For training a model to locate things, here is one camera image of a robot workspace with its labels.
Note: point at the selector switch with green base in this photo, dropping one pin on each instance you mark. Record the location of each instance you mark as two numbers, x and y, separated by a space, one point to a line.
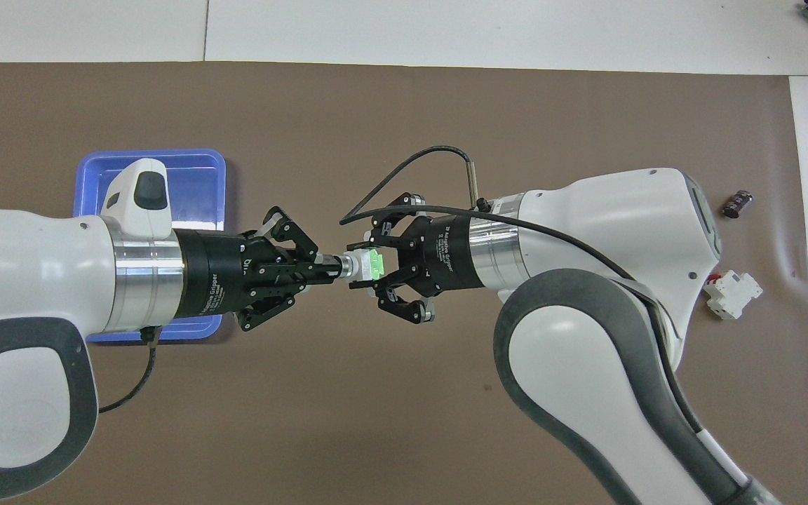
362 268

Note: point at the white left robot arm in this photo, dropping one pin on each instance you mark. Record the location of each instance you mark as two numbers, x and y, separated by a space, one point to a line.
25 280

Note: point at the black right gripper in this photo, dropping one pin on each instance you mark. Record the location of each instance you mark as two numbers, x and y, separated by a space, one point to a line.
446 256

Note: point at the small dark brown capacitor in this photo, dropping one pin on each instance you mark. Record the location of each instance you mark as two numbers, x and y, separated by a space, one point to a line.
737 203

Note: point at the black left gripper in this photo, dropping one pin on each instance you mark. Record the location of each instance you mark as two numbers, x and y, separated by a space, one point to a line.
221 273

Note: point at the white and red circuit breaker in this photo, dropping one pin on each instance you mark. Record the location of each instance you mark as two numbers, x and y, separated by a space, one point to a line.
734 293

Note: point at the blue plastic tray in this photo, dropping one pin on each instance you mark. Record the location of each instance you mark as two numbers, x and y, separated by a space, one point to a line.
193 175

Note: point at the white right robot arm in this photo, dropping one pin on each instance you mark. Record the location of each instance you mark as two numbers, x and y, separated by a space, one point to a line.
621 231

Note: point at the brown paper table mat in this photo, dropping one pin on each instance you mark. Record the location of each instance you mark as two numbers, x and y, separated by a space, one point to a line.
306 421

